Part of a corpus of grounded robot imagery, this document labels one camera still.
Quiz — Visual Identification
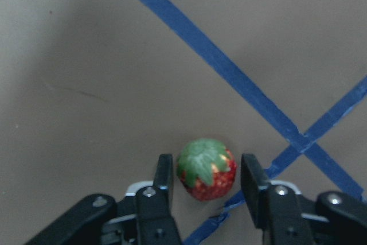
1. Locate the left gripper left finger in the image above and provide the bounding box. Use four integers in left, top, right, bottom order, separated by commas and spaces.
135, 154, 182, 245

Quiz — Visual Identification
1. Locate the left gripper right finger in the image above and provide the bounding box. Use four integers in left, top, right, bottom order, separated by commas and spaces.
240, 154, 314, 244

